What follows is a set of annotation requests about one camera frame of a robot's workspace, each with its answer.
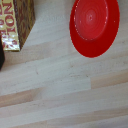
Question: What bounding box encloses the red plastic bowl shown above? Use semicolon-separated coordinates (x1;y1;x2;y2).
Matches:
69;0;121;59

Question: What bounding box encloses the mauve plastic cup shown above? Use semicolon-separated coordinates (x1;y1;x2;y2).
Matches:
0;46;6;71

